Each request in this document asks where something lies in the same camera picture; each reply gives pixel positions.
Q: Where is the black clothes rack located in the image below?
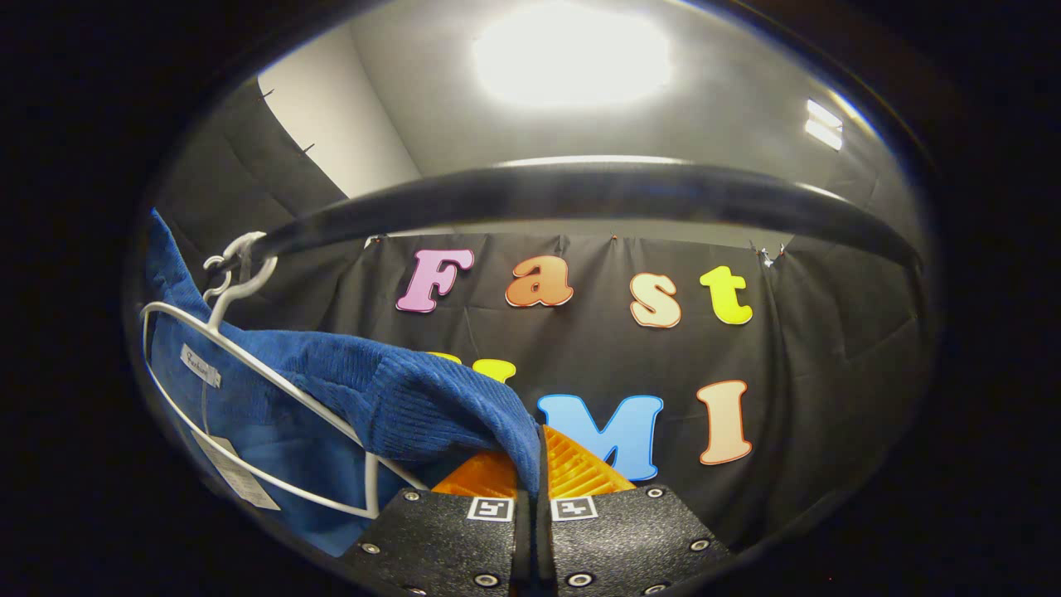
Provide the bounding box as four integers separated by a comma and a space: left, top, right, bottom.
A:
240, 162, 925, 270

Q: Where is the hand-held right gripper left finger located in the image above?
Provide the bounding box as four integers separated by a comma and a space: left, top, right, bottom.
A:
340, 448, 535, 597

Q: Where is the black backdrop cloth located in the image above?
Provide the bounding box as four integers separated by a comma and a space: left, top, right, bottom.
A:
153, 79, 937, 548

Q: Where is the blue corduroy jacket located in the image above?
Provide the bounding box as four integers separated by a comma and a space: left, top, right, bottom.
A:
143, 207, 544, 558

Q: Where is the large ceiling light panel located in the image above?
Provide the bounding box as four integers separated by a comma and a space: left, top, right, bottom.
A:
472, 4, 672, 109

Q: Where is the white paper garment tag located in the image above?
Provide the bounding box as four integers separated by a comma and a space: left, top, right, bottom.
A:
192, 431, 281, 511

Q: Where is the white jacket clothes hanger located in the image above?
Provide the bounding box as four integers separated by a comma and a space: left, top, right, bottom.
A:
139, 232, 432, 519

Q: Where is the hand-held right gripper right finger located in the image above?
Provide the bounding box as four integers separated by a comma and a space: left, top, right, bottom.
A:
537, 425, 737, 597

